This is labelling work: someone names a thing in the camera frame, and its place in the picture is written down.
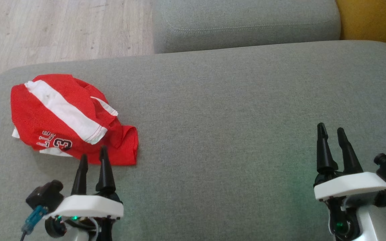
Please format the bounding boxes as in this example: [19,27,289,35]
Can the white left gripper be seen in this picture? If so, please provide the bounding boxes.
[45,146,124,241]

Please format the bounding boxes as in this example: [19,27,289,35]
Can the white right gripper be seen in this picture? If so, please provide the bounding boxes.
[314,123,386,241]

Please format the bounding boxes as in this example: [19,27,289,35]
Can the red basketball jersey number 23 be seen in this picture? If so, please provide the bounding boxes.
[11,110,139,166]

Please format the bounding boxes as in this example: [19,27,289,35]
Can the red shorts white stripe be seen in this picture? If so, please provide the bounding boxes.
[11,74,119,145]

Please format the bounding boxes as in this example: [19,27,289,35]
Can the grey fabric sofa seat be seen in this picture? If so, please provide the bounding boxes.
[0,40,386,241]

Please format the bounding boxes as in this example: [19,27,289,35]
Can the grey fabric sofa cushion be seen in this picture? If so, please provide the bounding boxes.
[152,0,341,54]

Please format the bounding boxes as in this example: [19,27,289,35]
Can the left blue-plug black cable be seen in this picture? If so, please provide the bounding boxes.
[19,205,49,241]

